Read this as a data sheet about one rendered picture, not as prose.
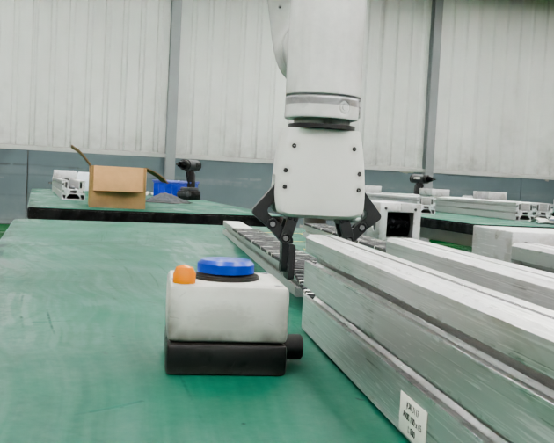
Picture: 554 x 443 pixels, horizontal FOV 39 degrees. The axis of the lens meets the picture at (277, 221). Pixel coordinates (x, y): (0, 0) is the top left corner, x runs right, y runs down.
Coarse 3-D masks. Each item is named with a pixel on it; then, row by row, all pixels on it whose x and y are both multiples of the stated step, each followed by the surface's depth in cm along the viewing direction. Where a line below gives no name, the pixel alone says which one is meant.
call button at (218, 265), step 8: (200, 264) 54; (208, 264) 54; (216, 264) 54; (224, 264) 53; (232, 264) 54; (240, 264) 54; (248, 264) 54; (208, 272) 54; (216, 272) 53; (224, 272) 53; (232, 272) 53; (240, 272) 54; (248, 272) 54
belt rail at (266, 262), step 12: (228, 228) 171; (240, 228) 160; (240, 240) 152; (252, 252) 128; (264, 252) 115; (264, 264) 114; (276, 264) 103; (276, 276) 103; (288, 288) 93; (300, 288) 89
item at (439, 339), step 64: (320, 256) 62; (384, 256) 51; (448, 256) 55; (320, 320) 61; (384, 320) 45; (448, 320) 35; (512, 320) 29; (384, 384) 44; (448, 384) 35; (512, 384) 29
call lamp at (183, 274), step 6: (174, 270) 52; (180, 270) 51; (186, 270) 51; (192, 270) 52; (174, 276) 51; (180, 276) 51; (186, 276) 51; (192, 276) 51; (174, 282) 51; (180, 282) 51; (186, 282) 51; (192, 282) 51
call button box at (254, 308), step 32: (192, 288) 51; (224, 288) 51; (256, 288) 52; (192, 320) 51; (224, 320) 52; (256, 320) 52; (192, 352) 51; (224, 352) 52; (256, 352) 52; (288, 352) 56
